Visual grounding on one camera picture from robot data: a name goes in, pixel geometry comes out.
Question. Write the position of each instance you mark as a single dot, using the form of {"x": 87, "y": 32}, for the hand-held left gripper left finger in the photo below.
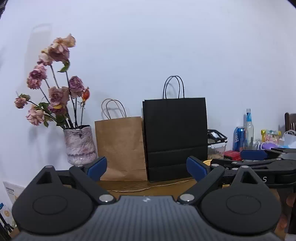
{"x": 98, "y": 168}

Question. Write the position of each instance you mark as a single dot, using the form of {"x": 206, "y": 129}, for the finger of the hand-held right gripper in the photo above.
{"x": 253, "y": 154}
{"x": 259, "y": 163}

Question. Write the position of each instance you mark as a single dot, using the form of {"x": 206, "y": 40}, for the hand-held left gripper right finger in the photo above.
{"x": 196, "y": 168}

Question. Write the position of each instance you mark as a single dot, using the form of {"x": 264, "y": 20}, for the person's right hand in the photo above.
{"x": 291, "y": 200}

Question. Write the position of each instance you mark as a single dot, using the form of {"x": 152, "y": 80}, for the yellow mug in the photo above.
{"x": 207, "y": 162}

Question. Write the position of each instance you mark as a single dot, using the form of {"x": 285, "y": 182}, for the purple plastic object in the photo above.
{"x": 268, "y": 146}

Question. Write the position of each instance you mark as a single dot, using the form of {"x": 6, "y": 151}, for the small red box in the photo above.
{"x": 232, "y": 154}

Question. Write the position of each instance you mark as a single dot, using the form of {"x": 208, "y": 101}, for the blue drink can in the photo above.
{"x": 238, "y": 139}

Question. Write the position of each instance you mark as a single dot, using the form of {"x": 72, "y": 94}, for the clear glass bottle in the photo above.
{"x": 249, "y": 132}

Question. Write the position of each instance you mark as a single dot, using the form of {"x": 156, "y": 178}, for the colourful snack packets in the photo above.
{"x": 270, "y": 135}

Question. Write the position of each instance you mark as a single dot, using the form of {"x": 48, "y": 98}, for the brown paper bag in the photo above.
{"x": 120, "y": 148}

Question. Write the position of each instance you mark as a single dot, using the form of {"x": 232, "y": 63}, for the clear container with black lid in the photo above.
{"x": 216, "y": 146}

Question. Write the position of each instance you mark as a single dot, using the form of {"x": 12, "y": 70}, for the pink speckled ceramic vase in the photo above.
{"x": 79, "y": 144}

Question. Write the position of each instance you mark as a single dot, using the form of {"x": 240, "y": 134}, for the white paper bag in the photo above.
{"x": 289, "y": 140}

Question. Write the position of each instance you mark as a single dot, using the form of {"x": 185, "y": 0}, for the black paper bag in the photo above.
{"x": 175, "y": 129}

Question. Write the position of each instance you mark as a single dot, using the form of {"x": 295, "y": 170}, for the dark wooden chair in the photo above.
{"x": 291, "y": 121}

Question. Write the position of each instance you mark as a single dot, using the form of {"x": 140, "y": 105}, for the dried pink roses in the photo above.
{"x": 57, "y": 92}

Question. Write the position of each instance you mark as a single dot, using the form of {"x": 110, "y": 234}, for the white flat carton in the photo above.
{"x": 13, "y": 192}

